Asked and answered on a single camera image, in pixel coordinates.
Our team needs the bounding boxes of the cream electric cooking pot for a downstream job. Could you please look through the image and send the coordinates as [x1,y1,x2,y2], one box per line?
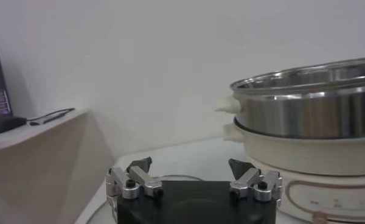
[222,123,365,224]

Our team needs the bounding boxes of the white side desk with mouse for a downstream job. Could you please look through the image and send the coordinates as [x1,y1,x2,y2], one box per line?
[0,108,115,224]

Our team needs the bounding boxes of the grey usb hub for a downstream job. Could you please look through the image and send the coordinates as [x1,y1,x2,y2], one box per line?
[29,111,71,127]

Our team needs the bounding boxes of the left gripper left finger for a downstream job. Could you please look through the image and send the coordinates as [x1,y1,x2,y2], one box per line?
[106,156,164,200]

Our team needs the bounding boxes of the black computer mouse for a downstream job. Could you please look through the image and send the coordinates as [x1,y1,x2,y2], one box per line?
[0,116,27,136]

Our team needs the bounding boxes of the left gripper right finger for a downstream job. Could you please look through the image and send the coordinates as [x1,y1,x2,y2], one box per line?
[228,158,283,203]

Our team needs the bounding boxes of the stainless steel steamer basket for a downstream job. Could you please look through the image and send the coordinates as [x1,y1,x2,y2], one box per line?
[214,56,365,140]

